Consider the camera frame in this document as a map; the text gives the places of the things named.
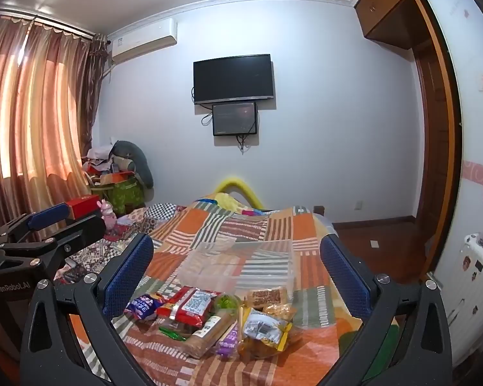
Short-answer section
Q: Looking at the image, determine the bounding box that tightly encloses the black monitor cable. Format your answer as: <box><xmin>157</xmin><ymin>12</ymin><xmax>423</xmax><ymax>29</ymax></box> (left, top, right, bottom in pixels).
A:
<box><xmin>235</xmin><ymin>134</ymin><xmax>253</xmax><ymax>156</ymax></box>

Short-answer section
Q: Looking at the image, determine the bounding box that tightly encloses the wooden door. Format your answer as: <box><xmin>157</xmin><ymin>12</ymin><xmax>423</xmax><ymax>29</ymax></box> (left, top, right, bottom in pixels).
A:
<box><xmin>411</xmin><ymin>0</ymin><xmax>463</xmax><ymax>274</ymax></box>

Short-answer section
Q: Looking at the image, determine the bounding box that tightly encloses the black wall television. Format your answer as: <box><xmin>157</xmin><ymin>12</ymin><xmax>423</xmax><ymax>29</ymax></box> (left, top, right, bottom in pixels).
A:
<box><xmin>193</xmin><ymin>53</ymin><xmax>275</xmax><ymax>105</ymax></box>

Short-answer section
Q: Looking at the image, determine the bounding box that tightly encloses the red snack packet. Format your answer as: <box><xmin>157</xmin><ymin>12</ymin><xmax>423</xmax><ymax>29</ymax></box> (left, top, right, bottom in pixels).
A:
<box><xmin>157</xmin><ymin>286</ymin><xmax>222</xmax><ymax>327</ymax></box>

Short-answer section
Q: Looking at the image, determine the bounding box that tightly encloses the small black wall monitor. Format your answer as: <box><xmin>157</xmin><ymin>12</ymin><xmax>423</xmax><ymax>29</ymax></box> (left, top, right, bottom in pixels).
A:
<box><xmin>212</xmin><ymin>102</ymin><xmax>258</xmax><ymax>136</ymax></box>

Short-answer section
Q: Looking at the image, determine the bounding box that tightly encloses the green round snack packet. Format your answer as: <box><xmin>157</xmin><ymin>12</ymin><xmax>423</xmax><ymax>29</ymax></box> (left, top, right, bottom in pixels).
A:
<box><xmin>215</xmin><ymin>293</ymin><xmax>242</xmax><ymax>314</ymax></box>

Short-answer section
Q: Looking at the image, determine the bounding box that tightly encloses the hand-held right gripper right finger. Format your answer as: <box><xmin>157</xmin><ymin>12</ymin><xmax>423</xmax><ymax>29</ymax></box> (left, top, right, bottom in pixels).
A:
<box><xmin>318</xmin><ymin>235</ymin><xmax>453</xmax><ymax>386</ymax></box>

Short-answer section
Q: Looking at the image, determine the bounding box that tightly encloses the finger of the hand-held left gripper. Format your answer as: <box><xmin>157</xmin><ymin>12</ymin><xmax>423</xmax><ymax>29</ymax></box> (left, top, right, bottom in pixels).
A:
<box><xmin>2</xmin><ymin>214</ymin><xmax>107</xmax><ymax>281</ymax></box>
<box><xmin>0</xmin><ymin>203</ymin><xmax>70</xmax><ymax>247</ymax></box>

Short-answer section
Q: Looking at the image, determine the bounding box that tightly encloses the grey cushion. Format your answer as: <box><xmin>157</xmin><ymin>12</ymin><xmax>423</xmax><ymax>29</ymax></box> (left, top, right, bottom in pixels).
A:
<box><xmin>109</xmin><ymin>140</ymin><xmax>154</xmax><ymax>189</ymax></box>

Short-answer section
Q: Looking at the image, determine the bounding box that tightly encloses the white wardrobe door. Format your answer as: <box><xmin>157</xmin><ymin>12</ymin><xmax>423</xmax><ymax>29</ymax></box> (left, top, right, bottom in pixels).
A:
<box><xmin>424</xmin><ymin>0</ymin><xmax>483</xmax><ymax>274</ymax></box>

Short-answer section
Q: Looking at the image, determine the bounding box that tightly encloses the brown bread packet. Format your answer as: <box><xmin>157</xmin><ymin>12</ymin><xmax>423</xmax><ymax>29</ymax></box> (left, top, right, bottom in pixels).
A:
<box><xmin>183</xmin><ymin>311</ymin><xmax>240</xmax><ymax>358</ymax></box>

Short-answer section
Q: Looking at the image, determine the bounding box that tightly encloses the purple snack packet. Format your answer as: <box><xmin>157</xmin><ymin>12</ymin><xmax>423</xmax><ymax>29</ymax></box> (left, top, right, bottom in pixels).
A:
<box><xmin>125</xmin><ymin>293</ymin><xmax>166</xmax><ymax>321</ymax></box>

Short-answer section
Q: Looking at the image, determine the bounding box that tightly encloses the clear plastic container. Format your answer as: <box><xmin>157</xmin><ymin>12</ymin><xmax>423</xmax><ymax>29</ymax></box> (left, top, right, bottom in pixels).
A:
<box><xmin>179</xmin><ymin>241</ymin><xmax>296</xmax><ymax>297</ymax></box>

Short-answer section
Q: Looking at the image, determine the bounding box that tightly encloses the clear bag of yellow snacks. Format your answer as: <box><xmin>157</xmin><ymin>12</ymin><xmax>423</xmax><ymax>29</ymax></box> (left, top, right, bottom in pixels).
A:
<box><xmin>237</xmin><ymin>308</ymin><xmax>302</xmax><ymax>360</ymax></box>

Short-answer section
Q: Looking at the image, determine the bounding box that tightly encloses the patchwork striped blanket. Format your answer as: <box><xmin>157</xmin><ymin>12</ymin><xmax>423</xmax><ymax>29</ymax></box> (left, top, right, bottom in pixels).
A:
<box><xmin>64</xmin><ymin>197</ymin><xmax>387</xmax><ymax>386</ymax></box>

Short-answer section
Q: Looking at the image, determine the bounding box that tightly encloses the small purple packet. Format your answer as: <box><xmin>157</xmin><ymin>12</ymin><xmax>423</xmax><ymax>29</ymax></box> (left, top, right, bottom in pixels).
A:
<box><xmin>217</xmin><ymin>326</ymin><xmax>241</xmax><ymax>357</ymax></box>

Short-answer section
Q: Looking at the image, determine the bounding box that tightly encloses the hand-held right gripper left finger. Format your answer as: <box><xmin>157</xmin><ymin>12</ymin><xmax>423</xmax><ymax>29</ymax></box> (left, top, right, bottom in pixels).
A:
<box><xmin>19</xmin><ymin>233</ymin><xmax>156</xmax><ymax>386</ymax></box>

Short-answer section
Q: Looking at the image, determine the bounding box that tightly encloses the pink plush toy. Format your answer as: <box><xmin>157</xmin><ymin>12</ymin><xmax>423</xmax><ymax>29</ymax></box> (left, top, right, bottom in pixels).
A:
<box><xmin>98</xmin><ymin>200</ymin><xmax>117</xmax><ymax>230</ymax></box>

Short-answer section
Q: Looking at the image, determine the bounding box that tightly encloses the red box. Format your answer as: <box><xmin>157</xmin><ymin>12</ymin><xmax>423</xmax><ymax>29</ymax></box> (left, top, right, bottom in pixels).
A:
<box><xmin>66</xmin><ymin>195</ymin><xmax>102</xmax><ymax>218</ymax></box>

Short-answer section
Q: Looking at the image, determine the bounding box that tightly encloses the pink brown curtain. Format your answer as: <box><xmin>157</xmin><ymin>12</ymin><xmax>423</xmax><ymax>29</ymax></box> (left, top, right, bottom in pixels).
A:
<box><xmin>0</xmin><ymin>8</ymin><xmax>109</xmax><ymax>230</ymax></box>

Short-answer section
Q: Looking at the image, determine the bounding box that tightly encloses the brown cracker packet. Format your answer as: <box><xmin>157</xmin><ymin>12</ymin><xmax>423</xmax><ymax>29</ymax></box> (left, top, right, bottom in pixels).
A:
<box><xmin>245</xmin><ymin>287</ymin><xmax>290</xmax><ymax>310</ymax></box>

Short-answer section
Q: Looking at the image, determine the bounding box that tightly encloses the pile of papers and clothes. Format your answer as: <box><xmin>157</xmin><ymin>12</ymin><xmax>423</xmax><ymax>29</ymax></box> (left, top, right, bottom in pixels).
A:
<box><xmin>82</xmin><ymin>147</ymin><xmax>137</xmax><ymax>186</ymax></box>

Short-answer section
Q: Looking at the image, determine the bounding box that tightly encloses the yellow pillow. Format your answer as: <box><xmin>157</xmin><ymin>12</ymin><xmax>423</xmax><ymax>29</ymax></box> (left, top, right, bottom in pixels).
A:
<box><xmin>213</xmin><ymin>176</ymin><xmax>263</xmax><ymax>210</ymax></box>

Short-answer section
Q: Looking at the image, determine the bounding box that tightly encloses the white air conditioner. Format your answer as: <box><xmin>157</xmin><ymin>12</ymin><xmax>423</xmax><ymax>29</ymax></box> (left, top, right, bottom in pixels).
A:
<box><xmin>107</xmin><ymin>18</ymin><xmax>178</xmax><ymax>65</ymax></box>

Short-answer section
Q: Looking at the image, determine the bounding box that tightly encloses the green candy wrapper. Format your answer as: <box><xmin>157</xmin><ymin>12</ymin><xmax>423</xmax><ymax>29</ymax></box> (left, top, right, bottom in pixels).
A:
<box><xmin>159</xmin><ymin>327</ymin><xmax>186</xmax><ymax>342</ymax></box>

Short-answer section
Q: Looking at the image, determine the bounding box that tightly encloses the wooden overhead cabinet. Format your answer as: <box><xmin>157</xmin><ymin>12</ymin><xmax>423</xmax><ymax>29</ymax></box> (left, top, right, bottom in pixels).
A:
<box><xmin>354</xmin><ymin>0</ymin><xmax>443</xmax><ymax>49</ymax></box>

